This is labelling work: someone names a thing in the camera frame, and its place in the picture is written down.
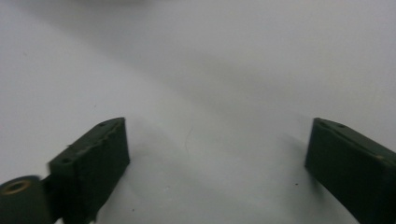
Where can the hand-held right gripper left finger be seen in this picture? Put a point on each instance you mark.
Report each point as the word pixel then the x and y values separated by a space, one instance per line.
pixel 90 168

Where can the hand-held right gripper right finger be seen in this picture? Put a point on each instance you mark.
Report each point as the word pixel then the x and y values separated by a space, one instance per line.
pixel 355 174

